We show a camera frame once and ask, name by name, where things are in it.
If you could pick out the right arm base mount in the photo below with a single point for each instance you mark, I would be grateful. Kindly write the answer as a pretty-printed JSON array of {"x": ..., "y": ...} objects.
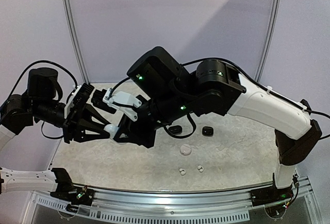
[{"x": 272, "y": 194}]

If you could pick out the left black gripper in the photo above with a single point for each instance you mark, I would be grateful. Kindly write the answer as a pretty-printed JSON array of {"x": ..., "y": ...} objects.
[{"x": 77, "y": 124}]

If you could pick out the aluminium frame post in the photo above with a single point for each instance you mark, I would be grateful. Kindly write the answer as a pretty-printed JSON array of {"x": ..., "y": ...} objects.
[
  {"x": 74, "y": 39},
  {"x": 268, "y": 39}
]

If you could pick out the pink round earbud case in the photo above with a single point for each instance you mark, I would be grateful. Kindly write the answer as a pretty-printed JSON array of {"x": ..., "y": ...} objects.
[{"x": 185, "y": 150}]

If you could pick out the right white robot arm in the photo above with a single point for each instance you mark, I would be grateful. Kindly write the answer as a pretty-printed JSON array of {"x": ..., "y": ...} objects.
[{"x": 216, "y": 86}]

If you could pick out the black oval earbud case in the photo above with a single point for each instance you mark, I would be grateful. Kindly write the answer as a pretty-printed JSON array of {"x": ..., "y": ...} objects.
[{"x": 175, "y": 130}]

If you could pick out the left aluminium frame post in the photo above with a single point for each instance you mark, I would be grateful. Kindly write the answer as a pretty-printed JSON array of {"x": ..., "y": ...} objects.
[{"x": 74, "y": 39}]

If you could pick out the right aluminium frame post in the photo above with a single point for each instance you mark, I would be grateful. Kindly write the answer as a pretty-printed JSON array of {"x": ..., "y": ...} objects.
[{"x": 268, "y": 39}]

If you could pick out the aluminium front rail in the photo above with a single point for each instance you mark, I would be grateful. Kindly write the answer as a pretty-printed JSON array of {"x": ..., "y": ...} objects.
[{"x": 225, "y": 206}]

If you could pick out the white earbud lower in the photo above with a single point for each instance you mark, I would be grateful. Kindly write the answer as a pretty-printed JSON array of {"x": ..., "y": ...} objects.
[{"x": 182, "y": 171}]

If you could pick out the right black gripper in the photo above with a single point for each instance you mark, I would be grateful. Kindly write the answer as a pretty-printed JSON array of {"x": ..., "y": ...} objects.
[{"x": 144, "y": 127}]

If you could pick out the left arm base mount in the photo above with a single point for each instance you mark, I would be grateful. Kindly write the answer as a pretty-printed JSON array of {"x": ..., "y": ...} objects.
[{"x": 71, "y": 191}]

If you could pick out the white stem earbud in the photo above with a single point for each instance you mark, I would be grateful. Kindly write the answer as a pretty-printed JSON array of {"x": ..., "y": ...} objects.
[{"x": 200, "y": 168}]

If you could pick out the white oval earbud case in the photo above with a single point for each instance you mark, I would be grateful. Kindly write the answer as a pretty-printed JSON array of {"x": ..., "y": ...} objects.
[{"x": 112, "y": 130}]

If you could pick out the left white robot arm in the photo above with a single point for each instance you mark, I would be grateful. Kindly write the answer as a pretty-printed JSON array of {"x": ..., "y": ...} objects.
[{"x": 41, "y": 101}]

